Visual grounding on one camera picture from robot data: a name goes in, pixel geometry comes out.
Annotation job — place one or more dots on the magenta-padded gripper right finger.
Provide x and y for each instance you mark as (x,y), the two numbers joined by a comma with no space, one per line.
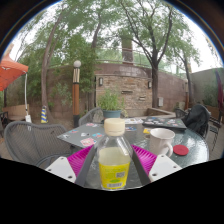
(165,166)

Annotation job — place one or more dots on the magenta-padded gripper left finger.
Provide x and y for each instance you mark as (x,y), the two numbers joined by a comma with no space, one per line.
(61,167)

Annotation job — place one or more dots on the clear bottle with yellow label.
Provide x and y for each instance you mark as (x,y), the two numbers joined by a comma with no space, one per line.
(114,166)

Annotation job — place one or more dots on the flat round red coaster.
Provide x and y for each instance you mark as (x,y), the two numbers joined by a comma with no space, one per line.
(181,150)

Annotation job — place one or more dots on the white mug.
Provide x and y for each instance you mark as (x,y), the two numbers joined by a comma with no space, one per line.
(160,141)

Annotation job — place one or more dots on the grey laptop with stickers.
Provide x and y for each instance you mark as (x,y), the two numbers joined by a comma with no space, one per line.
(80,135)

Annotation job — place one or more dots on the small yellow card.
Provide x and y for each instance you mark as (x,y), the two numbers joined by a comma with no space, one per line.
(146,131)

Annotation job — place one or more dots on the black laptop with stickers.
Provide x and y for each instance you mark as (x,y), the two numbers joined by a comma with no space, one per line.
(165,122)

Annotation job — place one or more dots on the small colourful sticker card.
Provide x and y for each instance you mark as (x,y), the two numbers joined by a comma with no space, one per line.
(131,128)

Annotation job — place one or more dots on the blue yellow striped cone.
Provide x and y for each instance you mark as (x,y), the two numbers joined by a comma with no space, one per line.
(44,116)

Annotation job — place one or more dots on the white printed booklet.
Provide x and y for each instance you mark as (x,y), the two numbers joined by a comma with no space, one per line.
(134,121)

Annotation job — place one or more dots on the white parasol pole with base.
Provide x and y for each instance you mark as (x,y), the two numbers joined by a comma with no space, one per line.
(28,118)

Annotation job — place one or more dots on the wooden bench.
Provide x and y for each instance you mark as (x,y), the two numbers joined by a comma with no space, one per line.
(16,112)

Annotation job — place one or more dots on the tree with dark forked trunk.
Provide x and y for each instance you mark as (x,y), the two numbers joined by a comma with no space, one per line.
(155,86)

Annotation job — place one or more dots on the green plant in blue pot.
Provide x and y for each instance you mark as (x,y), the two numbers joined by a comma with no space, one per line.
(110,103)

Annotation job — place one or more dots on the tree with leaning trunk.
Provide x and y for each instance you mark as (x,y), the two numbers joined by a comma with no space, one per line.
(46,76)

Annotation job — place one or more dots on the orange parasol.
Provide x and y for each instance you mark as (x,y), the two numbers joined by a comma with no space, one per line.
(11,71)

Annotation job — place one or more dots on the tree with thin straight trunk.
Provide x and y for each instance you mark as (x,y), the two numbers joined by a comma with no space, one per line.
(95,36)

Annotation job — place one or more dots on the grey wall box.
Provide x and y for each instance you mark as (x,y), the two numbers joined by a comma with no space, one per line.
(160,101)

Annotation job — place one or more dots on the black wall lantern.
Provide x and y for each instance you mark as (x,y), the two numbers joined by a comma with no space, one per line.
(149,84)
(100,81)

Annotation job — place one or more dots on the slim tree by wall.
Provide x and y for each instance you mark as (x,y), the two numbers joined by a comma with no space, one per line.
(189,76)

